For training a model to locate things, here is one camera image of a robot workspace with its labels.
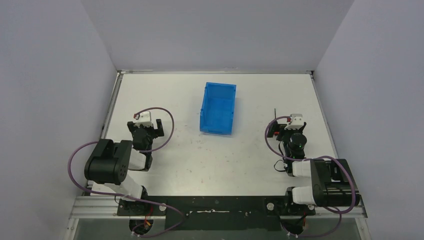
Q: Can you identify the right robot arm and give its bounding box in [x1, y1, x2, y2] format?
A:
[267, 122, 361, 215]

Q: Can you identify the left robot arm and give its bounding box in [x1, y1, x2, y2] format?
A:
[84, 119, 165, 216]

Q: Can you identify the blue plastic bin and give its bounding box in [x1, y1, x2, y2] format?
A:
[199, 82, 237, 135]

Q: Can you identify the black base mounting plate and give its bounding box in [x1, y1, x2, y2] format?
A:
[116, 195, 316, 231]

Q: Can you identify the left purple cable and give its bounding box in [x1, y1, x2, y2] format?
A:
[67, 106, 186, 239]

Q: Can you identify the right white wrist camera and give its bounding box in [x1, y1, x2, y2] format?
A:
[284, 113, 304, 130]

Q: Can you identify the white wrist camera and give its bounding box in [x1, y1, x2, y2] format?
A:
[284, 113, 304, 130]
[134, 111, 153, 127]

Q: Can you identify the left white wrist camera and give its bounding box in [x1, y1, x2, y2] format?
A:
[134, 111, 153, 127]

